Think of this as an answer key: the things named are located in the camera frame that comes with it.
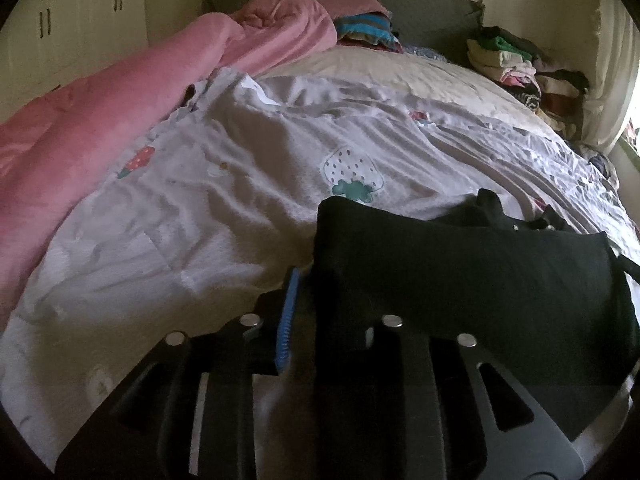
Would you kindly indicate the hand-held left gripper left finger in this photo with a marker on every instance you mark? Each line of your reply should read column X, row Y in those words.
column 286, row 320

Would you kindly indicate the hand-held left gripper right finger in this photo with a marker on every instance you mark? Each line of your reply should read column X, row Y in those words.
column 400, row 355

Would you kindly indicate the black shirt with orange patches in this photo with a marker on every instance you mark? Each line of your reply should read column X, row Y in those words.
column 450, row 280

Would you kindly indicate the stack of striped folded clothes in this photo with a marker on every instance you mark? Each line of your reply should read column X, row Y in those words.
column 365, row 30

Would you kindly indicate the pile of mixed clothes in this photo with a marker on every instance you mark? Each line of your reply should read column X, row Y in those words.
column 520, row 70

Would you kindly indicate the strawberry printed bedsheet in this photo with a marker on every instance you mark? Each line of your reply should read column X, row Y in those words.
column 200, row 200

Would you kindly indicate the cream mattress sheet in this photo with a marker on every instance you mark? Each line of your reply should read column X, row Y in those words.
column 400, row 72

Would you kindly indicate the pink duvet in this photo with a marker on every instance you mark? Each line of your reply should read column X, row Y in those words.
column 75, row 125

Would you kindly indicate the pink pillow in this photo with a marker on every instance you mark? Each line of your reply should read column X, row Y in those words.
column 355, row 2

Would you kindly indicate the grey headboard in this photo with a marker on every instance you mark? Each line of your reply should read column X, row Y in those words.
column 425, row 7

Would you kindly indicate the cream curtain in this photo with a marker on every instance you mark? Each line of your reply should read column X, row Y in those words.
column 610, row 85

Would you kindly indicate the cream wardrobe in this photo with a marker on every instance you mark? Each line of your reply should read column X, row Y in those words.
column 60, row 25

